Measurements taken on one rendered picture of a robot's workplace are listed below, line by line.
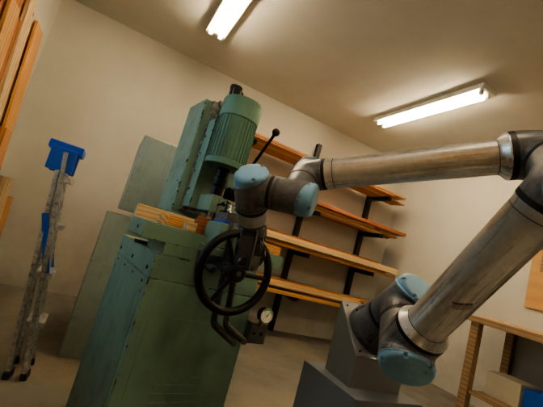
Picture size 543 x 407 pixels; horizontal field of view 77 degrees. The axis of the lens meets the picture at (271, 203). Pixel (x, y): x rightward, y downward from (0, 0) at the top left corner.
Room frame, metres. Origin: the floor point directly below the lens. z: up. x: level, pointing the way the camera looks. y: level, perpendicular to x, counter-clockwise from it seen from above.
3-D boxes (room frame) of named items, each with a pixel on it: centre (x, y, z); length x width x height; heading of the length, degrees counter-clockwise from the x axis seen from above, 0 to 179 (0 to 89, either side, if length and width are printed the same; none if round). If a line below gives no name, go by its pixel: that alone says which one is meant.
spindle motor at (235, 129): (1.46, 0.24, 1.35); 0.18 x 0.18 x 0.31
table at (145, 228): (1.38, 0.17, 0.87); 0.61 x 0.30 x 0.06; 123
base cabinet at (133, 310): (1.56, 0.31, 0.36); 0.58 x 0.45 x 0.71; 33
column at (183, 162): (1.71, 0.40, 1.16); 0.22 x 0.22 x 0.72; 33
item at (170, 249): (1.41, 0.21, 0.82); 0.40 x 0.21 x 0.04; 123
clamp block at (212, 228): (1.31, 0.12, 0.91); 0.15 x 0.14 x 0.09; 123
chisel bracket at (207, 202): (1.48, 0.25, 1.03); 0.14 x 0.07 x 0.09; 33
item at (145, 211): (1.49, 0.24, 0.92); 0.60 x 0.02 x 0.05; 123
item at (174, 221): (1.52, 0.15, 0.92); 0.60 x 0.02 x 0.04; 123
